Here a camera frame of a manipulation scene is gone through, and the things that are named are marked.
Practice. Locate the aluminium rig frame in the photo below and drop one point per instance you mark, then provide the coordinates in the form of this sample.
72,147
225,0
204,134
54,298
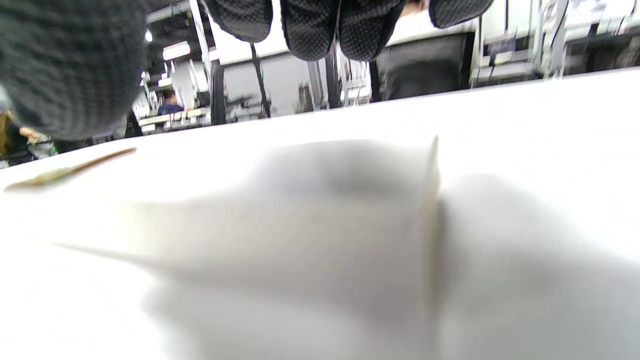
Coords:
201,35

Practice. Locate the person's right hand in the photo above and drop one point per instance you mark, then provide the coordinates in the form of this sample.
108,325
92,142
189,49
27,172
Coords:
70,65

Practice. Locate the black swivel office chair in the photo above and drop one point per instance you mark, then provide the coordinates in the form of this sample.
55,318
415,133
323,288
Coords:
425,67

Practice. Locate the brown cardboard drawer box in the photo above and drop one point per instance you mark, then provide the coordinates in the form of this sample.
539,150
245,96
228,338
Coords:
325,235

